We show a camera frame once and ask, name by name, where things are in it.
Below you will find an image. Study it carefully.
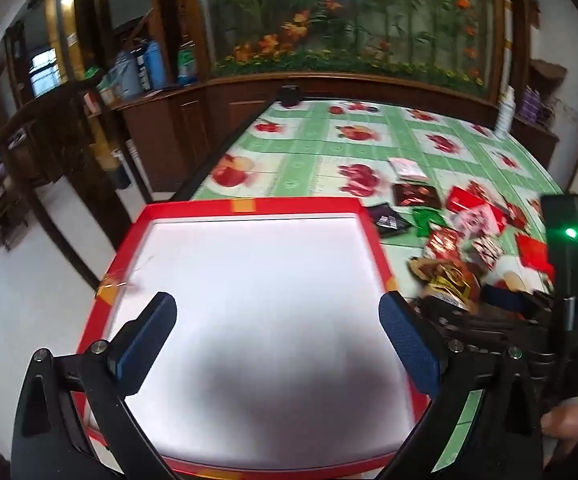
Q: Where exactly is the red white patterned snack packet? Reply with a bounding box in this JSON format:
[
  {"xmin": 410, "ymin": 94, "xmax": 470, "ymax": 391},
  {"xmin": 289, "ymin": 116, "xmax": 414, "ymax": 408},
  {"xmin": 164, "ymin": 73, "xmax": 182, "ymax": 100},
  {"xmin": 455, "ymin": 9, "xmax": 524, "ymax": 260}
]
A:
[{"xmin": 471, "ymin": 236, "xmax": 507, "ymax": 271}]

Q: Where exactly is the dark thermos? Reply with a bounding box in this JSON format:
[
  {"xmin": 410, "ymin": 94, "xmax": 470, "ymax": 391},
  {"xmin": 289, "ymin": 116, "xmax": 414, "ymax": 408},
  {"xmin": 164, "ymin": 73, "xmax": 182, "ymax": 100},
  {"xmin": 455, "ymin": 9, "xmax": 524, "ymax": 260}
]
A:
[{"xmin": 134, "ymin": 45, "xmax": 149, "ymax": 92}]

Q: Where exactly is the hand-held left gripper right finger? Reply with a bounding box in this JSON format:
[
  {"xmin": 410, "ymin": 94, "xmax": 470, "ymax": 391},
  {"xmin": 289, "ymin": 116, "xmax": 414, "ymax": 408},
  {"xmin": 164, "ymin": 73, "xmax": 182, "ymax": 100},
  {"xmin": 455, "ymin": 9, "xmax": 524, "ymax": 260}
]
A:
[{"xmin": 378, "ymin": 291, "xmax": 550, "ymax": 480}]

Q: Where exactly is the green fruit print tablecloth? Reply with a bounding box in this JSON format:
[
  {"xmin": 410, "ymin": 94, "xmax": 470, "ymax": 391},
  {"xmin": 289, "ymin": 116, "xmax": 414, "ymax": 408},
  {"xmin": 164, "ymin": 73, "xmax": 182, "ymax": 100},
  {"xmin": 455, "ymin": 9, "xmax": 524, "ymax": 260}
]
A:
[{"xmin": 189, "ymin": 100, "xmax": 567, "ymax": 473}]

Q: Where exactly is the small pale pink snack packet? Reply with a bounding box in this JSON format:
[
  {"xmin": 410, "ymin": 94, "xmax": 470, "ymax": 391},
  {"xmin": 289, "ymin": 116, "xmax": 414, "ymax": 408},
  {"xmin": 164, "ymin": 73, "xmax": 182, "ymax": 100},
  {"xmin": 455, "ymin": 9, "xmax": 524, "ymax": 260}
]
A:
[{"xmin": 388, "ymin": 157, "xmax": 429, "ymax": 182}]

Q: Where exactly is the red foil snack packet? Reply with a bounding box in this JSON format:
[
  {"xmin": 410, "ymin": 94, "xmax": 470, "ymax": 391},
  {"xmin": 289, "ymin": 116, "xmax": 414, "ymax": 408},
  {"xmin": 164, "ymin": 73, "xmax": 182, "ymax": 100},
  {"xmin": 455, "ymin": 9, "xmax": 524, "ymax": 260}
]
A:
[{"xmin": 424, "ymin": 229, "xmax": 462, "ymax": 261}]

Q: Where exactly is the dark wooden chair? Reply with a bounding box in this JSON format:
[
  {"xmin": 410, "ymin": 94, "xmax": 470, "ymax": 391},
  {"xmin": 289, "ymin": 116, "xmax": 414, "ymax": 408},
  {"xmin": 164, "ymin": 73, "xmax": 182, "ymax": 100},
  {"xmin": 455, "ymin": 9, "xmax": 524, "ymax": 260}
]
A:
[{"xmin": 0, "ymin": 67, "xmax": 140, "ymax": 291}]

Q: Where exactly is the person's right forearm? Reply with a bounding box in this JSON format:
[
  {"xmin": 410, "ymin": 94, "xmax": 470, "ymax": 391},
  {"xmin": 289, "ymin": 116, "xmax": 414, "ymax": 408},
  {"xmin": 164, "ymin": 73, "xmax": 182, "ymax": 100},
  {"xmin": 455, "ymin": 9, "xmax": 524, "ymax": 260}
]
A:
[{"xmin": 541, "ymin": 400, "xmax": 578, "ymax": 480}]

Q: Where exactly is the red cardboard tray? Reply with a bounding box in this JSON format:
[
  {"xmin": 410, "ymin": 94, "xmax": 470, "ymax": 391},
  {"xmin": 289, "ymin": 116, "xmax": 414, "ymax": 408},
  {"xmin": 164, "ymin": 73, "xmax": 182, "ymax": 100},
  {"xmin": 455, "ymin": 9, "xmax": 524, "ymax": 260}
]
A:
[{"xmin": 76, "ymin": 197, "xmax": 430, "ymax": 478}]

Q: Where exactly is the large plain red snack packet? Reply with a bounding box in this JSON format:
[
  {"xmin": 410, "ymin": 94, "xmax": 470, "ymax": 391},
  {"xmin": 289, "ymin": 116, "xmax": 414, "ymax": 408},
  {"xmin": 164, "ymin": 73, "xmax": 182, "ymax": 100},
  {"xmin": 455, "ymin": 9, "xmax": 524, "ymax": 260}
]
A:
[{"xmin": 515, "ymin": 234, "xmax": 554, "ymax": 273}]

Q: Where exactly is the green label water bottle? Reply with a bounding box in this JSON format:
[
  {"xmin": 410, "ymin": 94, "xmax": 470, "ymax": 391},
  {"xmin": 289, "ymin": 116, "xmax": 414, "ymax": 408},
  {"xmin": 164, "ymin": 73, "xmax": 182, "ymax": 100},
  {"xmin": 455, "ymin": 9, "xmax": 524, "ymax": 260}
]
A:
[{"xmin": 176, "ymin": 42, "xmax": 199, "ymax": 85}]

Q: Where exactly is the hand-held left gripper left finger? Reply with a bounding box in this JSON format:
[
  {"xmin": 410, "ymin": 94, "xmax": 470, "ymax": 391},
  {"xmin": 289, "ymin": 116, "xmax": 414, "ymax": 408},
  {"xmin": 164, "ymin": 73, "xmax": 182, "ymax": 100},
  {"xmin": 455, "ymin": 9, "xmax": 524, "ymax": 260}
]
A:
[{"xmin": 12, "ymin": 291, "xmax": 177, "ymax": 480}]

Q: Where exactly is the dark brown snack packet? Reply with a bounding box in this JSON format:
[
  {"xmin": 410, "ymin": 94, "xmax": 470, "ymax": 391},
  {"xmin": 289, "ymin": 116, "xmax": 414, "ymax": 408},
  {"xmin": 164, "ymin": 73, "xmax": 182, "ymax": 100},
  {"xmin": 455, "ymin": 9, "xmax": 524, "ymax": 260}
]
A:
[{"xmin": 391, "ymin": 183, "xmax": 442, "ymax": 209}]

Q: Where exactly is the gold wooden pillar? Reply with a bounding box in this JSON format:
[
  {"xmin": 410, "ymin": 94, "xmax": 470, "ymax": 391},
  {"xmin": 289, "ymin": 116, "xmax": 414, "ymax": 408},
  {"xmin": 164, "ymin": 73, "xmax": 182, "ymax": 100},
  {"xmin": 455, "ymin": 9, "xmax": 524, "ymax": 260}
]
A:
[{"xmin": 44, "ymin": 0, "xmax": 120, "ymax": 171}]

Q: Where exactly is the brown wall shelf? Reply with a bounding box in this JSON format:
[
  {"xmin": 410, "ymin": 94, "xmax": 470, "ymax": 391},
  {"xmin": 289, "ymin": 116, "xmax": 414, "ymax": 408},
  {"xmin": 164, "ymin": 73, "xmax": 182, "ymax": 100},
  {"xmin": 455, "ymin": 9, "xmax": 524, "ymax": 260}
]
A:
[{"xmin": 529, "ymin": 57, "xmax": 567, "ymax": 91}]

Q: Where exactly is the glass flower display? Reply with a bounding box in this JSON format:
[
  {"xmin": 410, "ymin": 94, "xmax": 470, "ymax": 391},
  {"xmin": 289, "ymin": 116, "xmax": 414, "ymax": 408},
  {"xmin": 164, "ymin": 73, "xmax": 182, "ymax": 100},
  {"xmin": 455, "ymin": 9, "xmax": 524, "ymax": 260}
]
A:
[{"xmin": 196, "ymin": 0, "xmax": 507, "ymax": 98}]

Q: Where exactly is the brown gold snack packet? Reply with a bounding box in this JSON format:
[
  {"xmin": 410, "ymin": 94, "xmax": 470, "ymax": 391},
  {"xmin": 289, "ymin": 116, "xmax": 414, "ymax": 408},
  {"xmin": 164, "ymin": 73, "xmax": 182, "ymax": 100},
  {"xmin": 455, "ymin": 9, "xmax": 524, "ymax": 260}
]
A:
[{"xmin": 408, "ymin": 257, "xmax": 484, "ymax": 306}]

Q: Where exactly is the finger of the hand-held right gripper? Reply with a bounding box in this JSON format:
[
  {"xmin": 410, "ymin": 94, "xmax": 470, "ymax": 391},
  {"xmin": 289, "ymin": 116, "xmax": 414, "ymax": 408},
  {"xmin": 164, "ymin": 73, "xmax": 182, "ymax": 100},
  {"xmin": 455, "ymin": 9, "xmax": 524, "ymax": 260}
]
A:
[
  {"xmin": 416, "ymin": 294, "xmax": 544, "ymax": 356},
  {"xmin": 483, "ymin": 284, "xmax": 556, "ymax": 321}
]

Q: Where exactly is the green snack packet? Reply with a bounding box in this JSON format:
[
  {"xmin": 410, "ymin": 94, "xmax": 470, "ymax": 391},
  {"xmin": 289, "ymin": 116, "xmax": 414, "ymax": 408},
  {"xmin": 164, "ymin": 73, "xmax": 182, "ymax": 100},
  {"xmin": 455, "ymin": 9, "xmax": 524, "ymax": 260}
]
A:
[{"xmin": 411, "ymin": 207, "xmax": 444, "ymax": 237}]

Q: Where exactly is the black purple snack packet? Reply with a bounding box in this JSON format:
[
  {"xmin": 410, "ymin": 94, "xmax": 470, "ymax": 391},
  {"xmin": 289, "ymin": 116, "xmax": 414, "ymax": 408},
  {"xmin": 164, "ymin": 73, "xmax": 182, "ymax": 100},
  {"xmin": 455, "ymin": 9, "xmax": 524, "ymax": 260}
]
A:
[{"xmin": 366, "ymin": 203, "xmax": 411, "ymax": 239}]

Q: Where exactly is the white spray bottle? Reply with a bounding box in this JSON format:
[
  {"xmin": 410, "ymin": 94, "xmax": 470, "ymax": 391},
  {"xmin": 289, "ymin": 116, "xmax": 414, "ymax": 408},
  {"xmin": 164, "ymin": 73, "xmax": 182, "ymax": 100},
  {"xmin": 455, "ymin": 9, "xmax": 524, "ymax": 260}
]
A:
[{"xmin": 493, "ymin": 85, "xmax": 516, "ymax": 140}]

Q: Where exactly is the barred window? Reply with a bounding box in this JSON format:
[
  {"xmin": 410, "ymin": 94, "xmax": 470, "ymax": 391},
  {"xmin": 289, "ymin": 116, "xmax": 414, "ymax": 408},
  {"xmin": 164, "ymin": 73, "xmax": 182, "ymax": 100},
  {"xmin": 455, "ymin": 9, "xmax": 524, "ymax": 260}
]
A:
[{"xmin": 29, "ymin": 49, "xmax": 62, "ymax": 98}]

